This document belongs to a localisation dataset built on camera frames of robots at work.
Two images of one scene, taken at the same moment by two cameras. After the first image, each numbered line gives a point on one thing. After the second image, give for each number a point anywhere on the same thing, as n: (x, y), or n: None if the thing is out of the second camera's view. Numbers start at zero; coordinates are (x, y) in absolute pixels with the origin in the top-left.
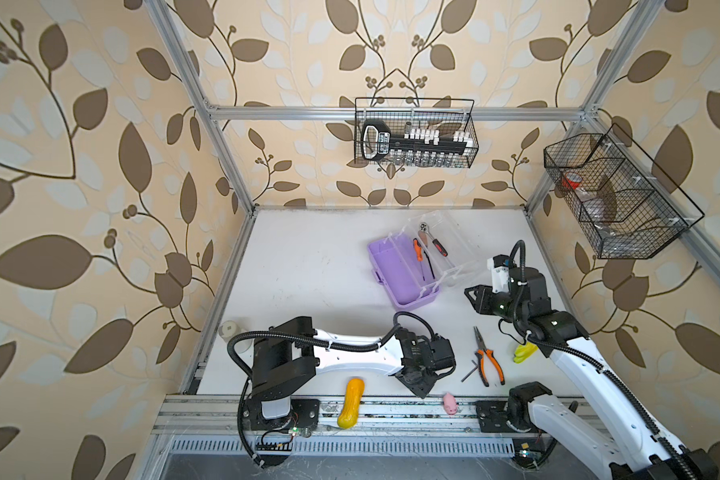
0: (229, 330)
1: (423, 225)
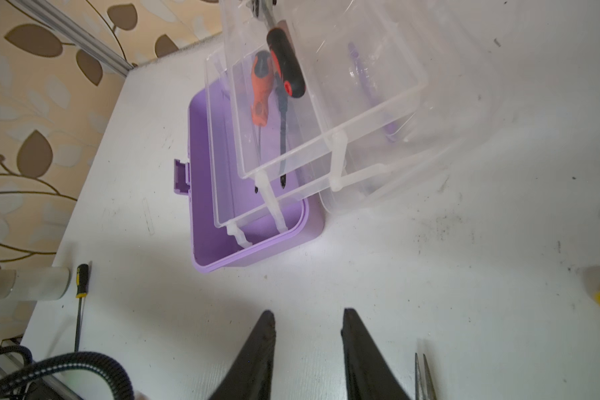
0: (44, 283)
1: (286, 64)
